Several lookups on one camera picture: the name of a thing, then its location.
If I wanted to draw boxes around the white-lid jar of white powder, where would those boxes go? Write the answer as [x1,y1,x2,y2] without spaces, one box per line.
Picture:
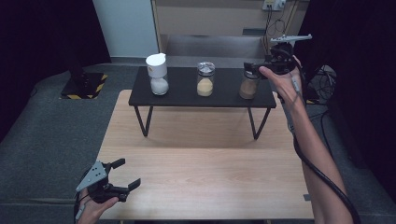
[145,52,170,96]

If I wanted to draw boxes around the black floor cable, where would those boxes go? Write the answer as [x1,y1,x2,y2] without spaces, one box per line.
[309,110,341,162]

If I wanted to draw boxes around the silver-lid jar of brown powder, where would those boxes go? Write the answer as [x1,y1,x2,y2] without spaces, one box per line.
[238,70,261,101]

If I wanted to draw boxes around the black stand with striped base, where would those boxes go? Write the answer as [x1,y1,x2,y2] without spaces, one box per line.
[299,63,325,105]
[59,59,109,101]

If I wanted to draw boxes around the person's left hand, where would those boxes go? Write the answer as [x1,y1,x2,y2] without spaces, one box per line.
[76,189,120,224]

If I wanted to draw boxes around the right hand-held gripper cable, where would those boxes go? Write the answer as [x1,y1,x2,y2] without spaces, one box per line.
[279,74,362,224]

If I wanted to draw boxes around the bundle of black cables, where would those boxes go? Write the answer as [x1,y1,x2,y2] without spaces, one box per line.
[314,65,338,101]

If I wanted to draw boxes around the left hand-held gripper cable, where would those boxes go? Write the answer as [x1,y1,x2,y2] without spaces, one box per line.
[73,192,92,224]

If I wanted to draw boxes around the person's right hand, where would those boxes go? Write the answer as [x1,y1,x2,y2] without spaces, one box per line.
[259,55,308,110]

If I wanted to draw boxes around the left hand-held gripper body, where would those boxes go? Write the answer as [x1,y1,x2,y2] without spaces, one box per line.
[75,160,131,205]

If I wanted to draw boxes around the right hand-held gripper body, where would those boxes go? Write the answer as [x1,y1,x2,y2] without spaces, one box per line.
[263,34,313,77]

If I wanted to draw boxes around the black shelf with metal legs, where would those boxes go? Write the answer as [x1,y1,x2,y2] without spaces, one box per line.
[128,65,277,141]

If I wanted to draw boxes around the black cables from power strip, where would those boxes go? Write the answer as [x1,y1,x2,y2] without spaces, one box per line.
[262,8,287,57]

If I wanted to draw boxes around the white panel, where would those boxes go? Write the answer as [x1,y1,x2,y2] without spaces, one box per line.
[92,0,161,60]

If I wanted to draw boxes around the silver-lid jar of yellow powder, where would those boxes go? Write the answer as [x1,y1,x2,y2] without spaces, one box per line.
[196,61,217,98]

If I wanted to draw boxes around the hand-held gripper cable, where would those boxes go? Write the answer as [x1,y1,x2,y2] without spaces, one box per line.
[279,74,362,224]
[73,192,92,224]

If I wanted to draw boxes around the black curtain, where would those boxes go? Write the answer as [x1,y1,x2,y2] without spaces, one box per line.
[293,0,396,194]
[0,0,112,138]

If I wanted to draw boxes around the white power strip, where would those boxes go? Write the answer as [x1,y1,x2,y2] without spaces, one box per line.
[262,0,287,12]

